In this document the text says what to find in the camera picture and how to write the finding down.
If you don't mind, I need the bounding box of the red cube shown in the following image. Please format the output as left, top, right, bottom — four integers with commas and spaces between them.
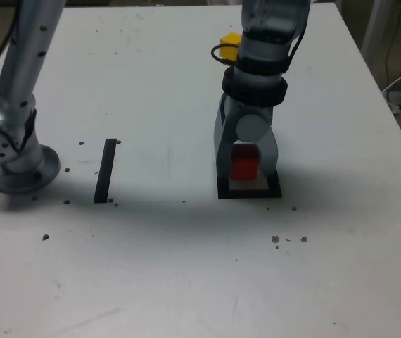
230, 143, 260, 182

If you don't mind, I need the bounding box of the yellow cube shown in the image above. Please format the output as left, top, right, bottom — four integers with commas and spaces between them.
219, 32, 242, 61

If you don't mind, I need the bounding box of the black tape strip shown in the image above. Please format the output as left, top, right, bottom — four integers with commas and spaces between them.
93, 138, 117, 204

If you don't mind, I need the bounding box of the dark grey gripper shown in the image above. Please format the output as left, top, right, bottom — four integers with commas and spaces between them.
212, 94, 279, 181

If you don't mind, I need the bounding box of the white slanted post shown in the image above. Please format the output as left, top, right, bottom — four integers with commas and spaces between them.
359, 0, 393, 57

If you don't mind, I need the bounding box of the thin black background cable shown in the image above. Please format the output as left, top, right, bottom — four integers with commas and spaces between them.
383, 0, 401, 89

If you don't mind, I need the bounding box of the black tape square outline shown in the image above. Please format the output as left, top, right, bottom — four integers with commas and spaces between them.
216, 165, 283, 200

